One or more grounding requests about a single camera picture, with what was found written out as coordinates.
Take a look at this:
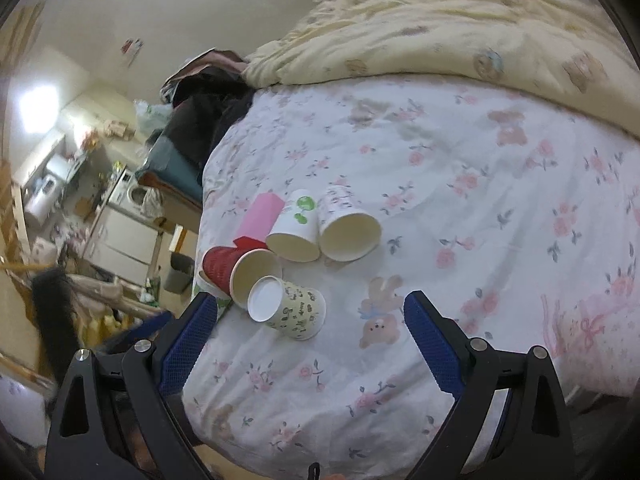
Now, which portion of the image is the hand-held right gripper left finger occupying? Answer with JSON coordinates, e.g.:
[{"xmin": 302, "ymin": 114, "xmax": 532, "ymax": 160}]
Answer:
[{"xmin": 44, "ymin": 290, "xmax": 221, "ymax": 480}]

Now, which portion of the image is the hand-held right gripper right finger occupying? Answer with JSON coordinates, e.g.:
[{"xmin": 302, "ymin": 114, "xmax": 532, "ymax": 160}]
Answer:
[{"xmin": 402, "ymin": 290, "xmax": 577, "ymax": 480}]

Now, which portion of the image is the cream cup with dark-green print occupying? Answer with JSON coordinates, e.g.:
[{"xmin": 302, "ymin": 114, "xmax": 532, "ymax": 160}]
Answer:
[{"xmin": 246, "ymin": 276, "xmax": 327, "ymax": 342}]

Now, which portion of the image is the white cup with green leaves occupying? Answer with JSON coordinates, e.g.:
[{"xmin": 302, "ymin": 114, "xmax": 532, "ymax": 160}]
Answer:
[{"xmin": 192, "ymin": 270, "xmax": 233, "ymax": 322}]

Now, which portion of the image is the red paper cup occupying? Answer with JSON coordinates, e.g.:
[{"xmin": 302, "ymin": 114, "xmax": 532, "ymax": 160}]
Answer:
[{"xmin": 202, "ymin": 246, "xmax": 284, "ymax": 311}]

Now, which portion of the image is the pink paper cup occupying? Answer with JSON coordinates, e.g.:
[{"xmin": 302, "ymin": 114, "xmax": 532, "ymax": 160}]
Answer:
[{"xmin": 235, "ymin": 192, "xmax": 286, "ymax": 251}]

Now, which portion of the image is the white cup with small print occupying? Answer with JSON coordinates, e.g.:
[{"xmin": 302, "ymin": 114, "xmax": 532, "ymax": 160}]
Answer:
[{"xmin": 317, "ymin": 185, "xmax": 382, "ymax": 263}]

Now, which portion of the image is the white cup with green blobs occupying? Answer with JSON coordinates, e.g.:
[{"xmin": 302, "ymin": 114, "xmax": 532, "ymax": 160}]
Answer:
[{"xmin": 265, "ymin": 189, "xmax": 321, "ymax": 264}]

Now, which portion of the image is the grey trash bin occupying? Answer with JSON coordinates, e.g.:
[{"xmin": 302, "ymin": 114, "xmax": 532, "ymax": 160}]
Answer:
[{"xmin": 164, "ymin": 252, "xmax": 196, "ymax": 295}]

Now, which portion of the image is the white cabinet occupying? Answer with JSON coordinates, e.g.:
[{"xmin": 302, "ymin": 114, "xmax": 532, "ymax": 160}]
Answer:
[{"xmin": 82, "ymin": 205, "xmax": 162, "ymax": 286}]

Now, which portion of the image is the black furry cloth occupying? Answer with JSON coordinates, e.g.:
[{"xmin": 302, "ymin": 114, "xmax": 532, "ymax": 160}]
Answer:
[{"xmin": 31, "ymin": 267, "xmax": 83, "ymax": 376}]

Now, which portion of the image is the floral printed bed sheet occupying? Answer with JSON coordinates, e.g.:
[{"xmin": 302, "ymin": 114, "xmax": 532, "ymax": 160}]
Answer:
[{"xmin": 180, "ymin": 74, "xmax": 640, "ymax": 480}]

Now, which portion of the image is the white washing machine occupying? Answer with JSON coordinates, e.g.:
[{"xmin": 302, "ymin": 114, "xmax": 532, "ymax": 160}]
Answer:
[{"xmin": 106, "ymin": 170, "xmax": 151, "ymax": 218}]

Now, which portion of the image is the teal mattress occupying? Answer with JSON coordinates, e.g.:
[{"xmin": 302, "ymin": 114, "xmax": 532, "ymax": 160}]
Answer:
[{"xmin": 136, "ymin": 129, "xmax": 206, "ymax": 207}]

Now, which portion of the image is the white microwave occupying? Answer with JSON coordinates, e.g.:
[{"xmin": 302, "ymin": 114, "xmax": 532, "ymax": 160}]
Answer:
[{"xmin": 24, "ymin": 175, "xmax": 63, "ymax": 226}]

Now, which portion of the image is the clear plastic bag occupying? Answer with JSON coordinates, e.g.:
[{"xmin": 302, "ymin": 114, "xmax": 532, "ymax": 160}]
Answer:
[{"xmin": 134, "ymin": 100, "xmax": 173, "ymax": 136}]

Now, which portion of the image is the dark clothes pile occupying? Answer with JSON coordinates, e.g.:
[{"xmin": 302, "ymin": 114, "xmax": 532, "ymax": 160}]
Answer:
[{"xmin": 160, "ymin": 50, "xmax": 257, "ymax": 177}]

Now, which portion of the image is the pale yellow quilt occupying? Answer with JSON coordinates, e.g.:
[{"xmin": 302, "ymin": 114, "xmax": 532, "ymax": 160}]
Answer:
[{"xmin": 242, "ymin": 0, "xmax": 640, "ymax": 137}]

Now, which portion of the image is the wall poster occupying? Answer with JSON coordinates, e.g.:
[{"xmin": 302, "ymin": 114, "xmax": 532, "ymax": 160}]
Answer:
[{"xmin": 121, "ymin": 37, "xmax": 143, "ymax": 67}]

